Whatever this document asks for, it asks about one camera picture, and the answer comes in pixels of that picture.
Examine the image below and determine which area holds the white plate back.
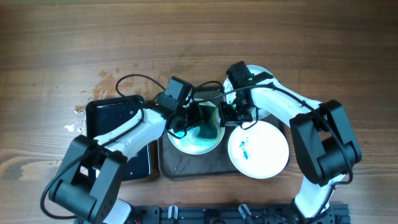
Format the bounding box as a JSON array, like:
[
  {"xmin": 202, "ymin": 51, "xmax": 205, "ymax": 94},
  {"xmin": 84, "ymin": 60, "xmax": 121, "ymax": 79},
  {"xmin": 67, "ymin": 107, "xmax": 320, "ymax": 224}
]
[{"xmin": 223, "ymin": 65, "xmax": 273, "ymax": 119}]

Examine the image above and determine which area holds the green yellow sponge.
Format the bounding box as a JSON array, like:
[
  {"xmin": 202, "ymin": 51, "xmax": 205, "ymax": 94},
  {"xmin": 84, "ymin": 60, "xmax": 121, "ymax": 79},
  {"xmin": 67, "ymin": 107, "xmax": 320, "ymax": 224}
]
[{"xmin": 197, "ymin": 105, "xmax": 218, "ymax": 141}]

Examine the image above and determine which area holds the white plate stained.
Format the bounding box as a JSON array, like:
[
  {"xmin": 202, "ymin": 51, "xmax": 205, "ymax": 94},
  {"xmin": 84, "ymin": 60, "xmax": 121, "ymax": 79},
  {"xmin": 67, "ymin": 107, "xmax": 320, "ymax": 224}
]
[
  {"xmin": 228, "ymin": 121, "xmax": 289, "ymax": 179},
  {"xmin": 167, "ymin": 101, "xmax": 225, "ymax": 155}
]

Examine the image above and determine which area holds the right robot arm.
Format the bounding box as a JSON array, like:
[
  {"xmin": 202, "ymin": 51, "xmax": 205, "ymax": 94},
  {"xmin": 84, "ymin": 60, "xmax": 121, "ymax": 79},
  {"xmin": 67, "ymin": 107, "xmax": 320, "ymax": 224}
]
[{"xmin": 220, "ymin": 67, "xmax": 361, "ymax": 223}]

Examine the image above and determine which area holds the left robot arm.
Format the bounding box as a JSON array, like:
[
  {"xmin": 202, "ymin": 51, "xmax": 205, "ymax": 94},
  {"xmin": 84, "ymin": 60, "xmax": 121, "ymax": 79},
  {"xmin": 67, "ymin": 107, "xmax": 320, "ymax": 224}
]
[{"xmin": 40, "ymin": 101, "xmax": 211, "ymax": 223}]

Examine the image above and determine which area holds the dark brown serving tray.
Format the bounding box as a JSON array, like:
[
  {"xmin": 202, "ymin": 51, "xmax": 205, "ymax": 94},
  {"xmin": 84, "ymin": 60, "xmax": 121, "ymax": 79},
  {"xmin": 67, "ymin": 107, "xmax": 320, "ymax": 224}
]
[{"xmin": 156, "ymin": 85, "xmax": 291, "ymax": 180}]

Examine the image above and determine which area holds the black water tray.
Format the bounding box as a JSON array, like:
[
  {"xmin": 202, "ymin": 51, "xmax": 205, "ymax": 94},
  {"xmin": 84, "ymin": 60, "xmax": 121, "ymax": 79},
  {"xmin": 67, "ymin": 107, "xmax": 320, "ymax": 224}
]
[{"xmin": 86, "ymin": 98, "xmax": 152, "ymax": 180}]

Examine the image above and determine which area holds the white plate front stained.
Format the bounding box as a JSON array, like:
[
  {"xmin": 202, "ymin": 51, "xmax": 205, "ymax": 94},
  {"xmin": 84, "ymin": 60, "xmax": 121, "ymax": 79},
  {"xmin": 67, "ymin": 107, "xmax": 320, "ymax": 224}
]
[{"xmin": 228, "ymin": 121, "xmax": 289, "ymax": 179}]

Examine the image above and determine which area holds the right black cable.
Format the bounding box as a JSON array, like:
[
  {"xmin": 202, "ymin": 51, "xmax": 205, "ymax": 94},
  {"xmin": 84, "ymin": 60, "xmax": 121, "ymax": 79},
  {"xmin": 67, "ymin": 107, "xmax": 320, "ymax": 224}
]
[{"xmin": 192, "ymin": 80, "xmax": 354, "ymax": 218}]

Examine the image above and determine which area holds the black cable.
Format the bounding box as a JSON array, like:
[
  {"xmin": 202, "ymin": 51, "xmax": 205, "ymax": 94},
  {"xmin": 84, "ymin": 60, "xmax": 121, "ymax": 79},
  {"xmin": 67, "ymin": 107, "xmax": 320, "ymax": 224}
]
[
  {"xmin": 39, "ymin": 73, "xmax": 187, "ymax": 220},
  {"xmin": 192, "ymin": 80, "xmax": 354, "ymax": 218}
]

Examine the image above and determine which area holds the left black cable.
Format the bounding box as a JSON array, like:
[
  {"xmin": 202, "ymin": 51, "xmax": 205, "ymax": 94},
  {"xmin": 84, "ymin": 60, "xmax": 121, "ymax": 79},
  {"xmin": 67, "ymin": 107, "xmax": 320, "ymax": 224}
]
[{"xmin": 39, "ymin": 73, "xmax": 187, "ymax": 220}]

